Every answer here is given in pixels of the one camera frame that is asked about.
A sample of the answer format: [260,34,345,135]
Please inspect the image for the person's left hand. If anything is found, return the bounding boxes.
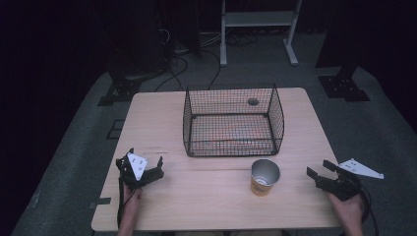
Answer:
[122,186,144,214]

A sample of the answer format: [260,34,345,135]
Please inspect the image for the black stand with legs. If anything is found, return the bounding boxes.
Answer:
[96,63,170,107]

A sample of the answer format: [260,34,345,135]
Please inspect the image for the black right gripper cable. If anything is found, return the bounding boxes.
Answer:
[359,187,381,236]

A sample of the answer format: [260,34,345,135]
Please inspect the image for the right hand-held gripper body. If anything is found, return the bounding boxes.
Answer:
[315,157,386,203]

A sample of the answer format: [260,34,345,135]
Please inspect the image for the black floor tape strip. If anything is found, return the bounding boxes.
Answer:
[89,197,113,209]

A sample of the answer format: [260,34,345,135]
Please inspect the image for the black wire basket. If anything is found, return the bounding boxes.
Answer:
[182,83,286,158]

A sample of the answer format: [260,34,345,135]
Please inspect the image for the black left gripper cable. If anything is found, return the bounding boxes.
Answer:
[116,175,138,228]

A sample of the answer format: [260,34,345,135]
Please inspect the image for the metal cup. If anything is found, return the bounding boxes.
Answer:
[250,157,282,198]

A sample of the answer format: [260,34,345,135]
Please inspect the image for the black stand base plate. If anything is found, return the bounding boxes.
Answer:
[318,65,372,103]

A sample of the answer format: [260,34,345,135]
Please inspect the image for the white metal stand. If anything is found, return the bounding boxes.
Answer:
[219,0,304,68]

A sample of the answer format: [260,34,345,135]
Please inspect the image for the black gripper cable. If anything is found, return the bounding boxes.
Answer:
[359,187,381,236]
[116,175,138,228]

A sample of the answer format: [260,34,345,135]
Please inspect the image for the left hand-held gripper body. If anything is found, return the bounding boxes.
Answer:
[115,151,165,190]

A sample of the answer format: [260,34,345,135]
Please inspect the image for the person's right hand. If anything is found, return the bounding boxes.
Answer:
[328,192,366,228]

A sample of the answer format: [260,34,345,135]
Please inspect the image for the black floor cables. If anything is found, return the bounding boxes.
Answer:
[152,28,260,93]

